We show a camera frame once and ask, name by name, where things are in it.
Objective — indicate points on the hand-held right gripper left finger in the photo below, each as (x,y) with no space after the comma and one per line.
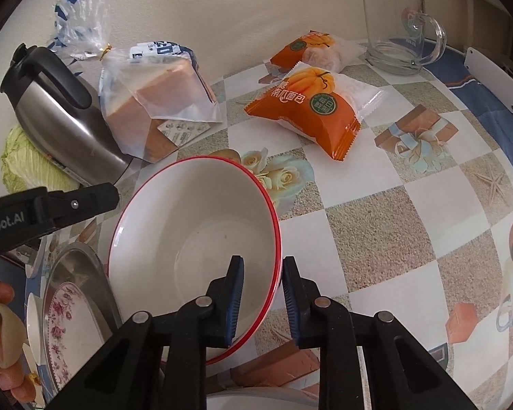
(235,303)

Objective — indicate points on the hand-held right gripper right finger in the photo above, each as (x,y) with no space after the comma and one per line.
(290,303)

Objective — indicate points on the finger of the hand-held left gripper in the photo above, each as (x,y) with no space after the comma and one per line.
(85,203)

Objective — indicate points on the red-rimmed white bowl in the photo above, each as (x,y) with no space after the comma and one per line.
(175,230)

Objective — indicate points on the stainless steel basin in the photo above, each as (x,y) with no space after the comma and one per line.
(100,299)

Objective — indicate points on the light blue bowl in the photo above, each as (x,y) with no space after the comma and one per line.
(260,399)

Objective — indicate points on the pink floral round plate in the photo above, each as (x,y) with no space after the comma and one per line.
(85,329)

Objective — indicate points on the person's left hand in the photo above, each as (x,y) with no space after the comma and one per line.
(3,294)

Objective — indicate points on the napa cabbage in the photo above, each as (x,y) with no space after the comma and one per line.
(25,162)

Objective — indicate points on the stainless steel thermos jug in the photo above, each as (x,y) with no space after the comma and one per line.
(68,128)

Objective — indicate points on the sliced bread bag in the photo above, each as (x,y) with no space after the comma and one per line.
(154,89)

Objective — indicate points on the orange snack packet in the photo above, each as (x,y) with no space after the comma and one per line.
(308,106)
(299,51)

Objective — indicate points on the clear glass mug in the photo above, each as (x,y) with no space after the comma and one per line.
(389,57)

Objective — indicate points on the white power strip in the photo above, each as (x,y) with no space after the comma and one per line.
(491,79)

